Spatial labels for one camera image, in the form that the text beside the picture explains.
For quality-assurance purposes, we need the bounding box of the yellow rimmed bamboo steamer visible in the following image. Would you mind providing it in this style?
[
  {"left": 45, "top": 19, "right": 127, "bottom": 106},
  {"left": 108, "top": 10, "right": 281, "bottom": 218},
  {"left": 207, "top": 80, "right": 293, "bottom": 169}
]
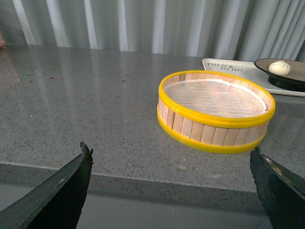
[{"left": 157, "top": 70, "right": 275, "bottom": 154}]

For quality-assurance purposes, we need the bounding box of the grey pleated curtain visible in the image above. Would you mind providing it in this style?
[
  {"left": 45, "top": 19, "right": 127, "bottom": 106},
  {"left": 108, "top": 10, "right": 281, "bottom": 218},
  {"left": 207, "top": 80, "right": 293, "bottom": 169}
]
[{"left": 0, "top": 0, "right": 305, "bottom": 61}]

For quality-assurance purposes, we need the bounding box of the cream bear serving tray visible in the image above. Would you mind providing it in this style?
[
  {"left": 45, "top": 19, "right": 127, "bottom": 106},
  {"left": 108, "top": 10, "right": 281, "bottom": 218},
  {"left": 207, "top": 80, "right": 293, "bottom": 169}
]
[{"left": 202, "top": 58, "right": 305, "bottom": 97}]

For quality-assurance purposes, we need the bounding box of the white steamed bun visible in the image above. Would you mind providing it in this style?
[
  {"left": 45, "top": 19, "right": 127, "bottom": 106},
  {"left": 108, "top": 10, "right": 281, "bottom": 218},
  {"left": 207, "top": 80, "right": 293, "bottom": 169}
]
[{"left": 268, "top": 61, "right": 291, "bottom": 76}]

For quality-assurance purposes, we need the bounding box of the brown plate with black rim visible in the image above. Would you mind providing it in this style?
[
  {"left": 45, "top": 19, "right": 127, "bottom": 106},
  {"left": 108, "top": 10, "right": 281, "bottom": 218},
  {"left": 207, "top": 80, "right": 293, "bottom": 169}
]
[{"left": 254, "top": 58, "right": 305, "bottom": 92}]

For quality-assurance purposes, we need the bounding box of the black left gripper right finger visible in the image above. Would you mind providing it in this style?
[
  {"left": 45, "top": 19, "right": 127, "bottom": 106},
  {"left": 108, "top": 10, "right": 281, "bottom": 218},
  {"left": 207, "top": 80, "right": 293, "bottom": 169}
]
[{"left": 250, "top": 147, "right": 305, "bottom": 229}]

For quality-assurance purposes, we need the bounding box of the white steamer liner paper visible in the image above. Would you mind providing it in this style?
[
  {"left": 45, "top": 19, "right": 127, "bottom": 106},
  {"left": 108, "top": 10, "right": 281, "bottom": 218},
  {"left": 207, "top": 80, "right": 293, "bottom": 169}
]
[{"left": 164, "top": 79, "right": 267, "bottom": 118}]

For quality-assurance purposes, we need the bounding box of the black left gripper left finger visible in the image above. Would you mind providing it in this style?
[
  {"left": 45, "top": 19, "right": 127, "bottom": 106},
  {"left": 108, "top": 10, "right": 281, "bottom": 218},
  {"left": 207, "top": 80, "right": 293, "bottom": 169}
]
[{"left": 0, "top": 142, "right": 93, "bottom": 229}]

